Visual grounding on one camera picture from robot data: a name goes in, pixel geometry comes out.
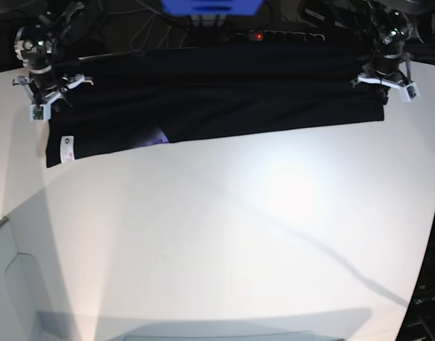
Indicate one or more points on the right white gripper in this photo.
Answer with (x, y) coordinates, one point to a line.
(43, 98)

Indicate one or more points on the black T-shirt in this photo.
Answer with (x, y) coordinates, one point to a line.
(190, 94)

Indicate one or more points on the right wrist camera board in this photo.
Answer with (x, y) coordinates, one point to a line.
(36, 113)

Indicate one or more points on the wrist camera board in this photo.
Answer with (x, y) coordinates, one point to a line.
(36, 113)
(413, 91)

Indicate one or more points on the black power strip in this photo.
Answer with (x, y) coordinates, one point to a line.
(269, 36)

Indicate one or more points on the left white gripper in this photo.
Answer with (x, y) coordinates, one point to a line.
(387, 72)

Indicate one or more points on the blue box overhead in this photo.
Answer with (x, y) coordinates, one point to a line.
(212, 7)

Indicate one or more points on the white garment label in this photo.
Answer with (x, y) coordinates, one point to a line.
(67, 151)

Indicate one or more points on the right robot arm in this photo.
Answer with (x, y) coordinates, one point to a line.
(37, 47)

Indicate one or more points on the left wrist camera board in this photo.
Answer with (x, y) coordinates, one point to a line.
(413, 91)

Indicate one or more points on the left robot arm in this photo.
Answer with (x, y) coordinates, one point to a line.
(383, 32)

